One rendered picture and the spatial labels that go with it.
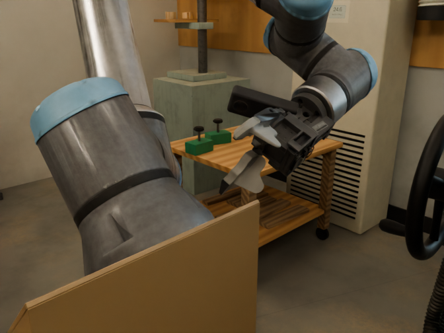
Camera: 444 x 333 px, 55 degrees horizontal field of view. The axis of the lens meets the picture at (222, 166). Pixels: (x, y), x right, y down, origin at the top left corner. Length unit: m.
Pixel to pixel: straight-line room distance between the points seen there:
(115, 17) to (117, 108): 0.32
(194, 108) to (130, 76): 1.77
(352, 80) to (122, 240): 0.47
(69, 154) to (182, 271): 0.21
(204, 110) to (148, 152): 2.06
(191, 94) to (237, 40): 0.71
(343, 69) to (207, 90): 1.89
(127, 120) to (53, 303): 0.27
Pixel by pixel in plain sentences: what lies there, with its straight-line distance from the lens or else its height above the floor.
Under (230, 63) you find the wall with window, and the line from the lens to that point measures 3.18.
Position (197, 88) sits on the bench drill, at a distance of 2.57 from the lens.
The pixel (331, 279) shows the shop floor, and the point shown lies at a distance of 1.99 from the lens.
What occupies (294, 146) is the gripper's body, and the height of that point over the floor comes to 0.92.
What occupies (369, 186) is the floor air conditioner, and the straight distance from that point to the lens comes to 2.29.
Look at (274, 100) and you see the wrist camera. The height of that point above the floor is 0.97.
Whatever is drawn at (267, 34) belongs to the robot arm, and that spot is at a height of 1.07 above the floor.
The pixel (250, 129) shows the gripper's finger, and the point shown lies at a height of 0.95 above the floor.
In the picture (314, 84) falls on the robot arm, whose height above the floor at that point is 1.00.
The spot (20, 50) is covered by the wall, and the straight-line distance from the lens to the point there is 3.08.
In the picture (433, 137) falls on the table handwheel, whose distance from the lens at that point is 0.76.
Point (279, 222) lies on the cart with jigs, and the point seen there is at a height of 0.19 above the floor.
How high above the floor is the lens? 1.11
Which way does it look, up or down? 20 degrees down
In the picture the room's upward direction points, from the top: straight up
